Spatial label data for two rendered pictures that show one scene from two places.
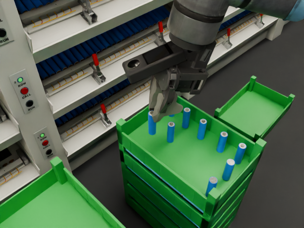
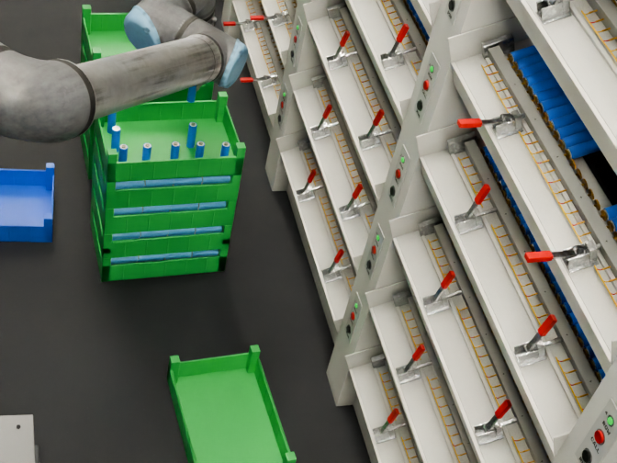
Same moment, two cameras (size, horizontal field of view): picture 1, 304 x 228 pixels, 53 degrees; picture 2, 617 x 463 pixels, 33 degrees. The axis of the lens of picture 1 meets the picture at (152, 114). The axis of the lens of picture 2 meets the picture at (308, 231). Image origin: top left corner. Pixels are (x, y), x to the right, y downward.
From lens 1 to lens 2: 2.32 m
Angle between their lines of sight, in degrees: 71
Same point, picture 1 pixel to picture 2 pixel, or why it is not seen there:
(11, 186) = (273, 106)
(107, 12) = (341, 81)
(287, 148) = (132, 417)
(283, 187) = (88, 359)
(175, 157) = (167, 137)
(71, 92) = (311, 107)
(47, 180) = not seen: hidden behind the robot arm
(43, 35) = (325, 29)
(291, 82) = not seen: outside the picture
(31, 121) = (288, 71)
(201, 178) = (130, 138)
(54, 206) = not seen: hidden behind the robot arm
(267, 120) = (200, 437)
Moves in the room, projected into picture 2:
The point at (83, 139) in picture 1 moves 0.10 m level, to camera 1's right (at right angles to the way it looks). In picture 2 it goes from (294, 170) to (274, 190)
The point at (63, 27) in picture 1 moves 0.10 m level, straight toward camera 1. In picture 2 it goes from (330, 44) to (288, 32)
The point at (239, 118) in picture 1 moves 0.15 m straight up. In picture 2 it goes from (235, 405) to (244, 363)
